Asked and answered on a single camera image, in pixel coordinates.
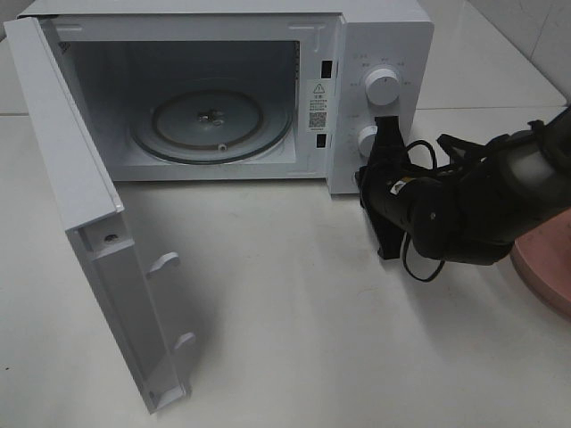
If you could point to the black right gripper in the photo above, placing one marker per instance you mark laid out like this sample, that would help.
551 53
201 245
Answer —
397 196

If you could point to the pink round plate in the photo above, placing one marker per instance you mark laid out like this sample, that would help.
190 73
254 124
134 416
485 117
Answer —
542 260

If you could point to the white microwave door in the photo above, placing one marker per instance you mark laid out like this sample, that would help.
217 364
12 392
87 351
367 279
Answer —
93 215

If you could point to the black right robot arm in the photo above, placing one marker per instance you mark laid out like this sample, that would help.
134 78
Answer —
472 209

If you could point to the lower white microwave knob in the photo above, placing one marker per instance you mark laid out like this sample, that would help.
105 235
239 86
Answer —
365 139

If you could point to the white microwave knob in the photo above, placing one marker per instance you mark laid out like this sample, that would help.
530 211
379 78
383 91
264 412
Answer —
382 85
365 139

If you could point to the upper white microwave knob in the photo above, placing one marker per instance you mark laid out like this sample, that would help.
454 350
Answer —
382 85

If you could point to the white warning label sticker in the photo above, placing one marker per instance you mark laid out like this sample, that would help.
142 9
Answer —
317 101

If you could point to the white microwave oven body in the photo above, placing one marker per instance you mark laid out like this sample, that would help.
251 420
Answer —
125 51

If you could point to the glass microwave turntable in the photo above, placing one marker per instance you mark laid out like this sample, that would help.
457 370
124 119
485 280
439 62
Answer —
212 121

